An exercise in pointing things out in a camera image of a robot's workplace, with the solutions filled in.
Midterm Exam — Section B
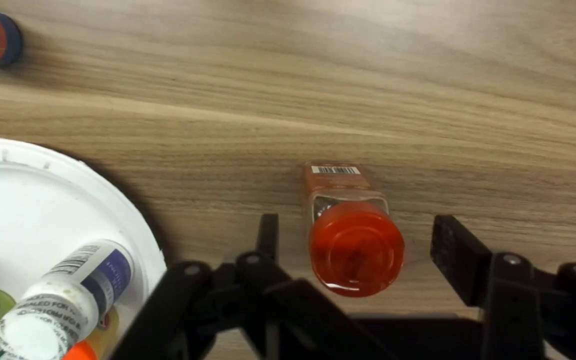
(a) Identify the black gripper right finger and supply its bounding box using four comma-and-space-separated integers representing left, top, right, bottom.
430, 214, 576, 360

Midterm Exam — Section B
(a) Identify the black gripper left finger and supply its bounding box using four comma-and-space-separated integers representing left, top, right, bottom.
110, 214, 397, 360

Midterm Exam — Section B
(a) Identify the orange lid play-doh can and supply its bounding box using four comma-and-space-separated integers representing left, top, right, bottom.
65, 310, 121, 360

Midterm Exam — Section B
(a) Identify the white pill bottle blue label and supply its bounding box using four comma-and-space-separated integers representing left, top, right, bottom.
0, 241, 134, 360

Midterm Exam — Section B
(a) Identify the white round plate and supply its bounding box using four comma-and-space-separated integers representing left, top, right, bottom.
0, 139, 166, 360

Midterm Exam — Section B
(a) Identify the orange lid spice jar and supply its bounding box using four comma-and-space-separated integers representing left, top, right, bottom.
302, 162, 407, 299

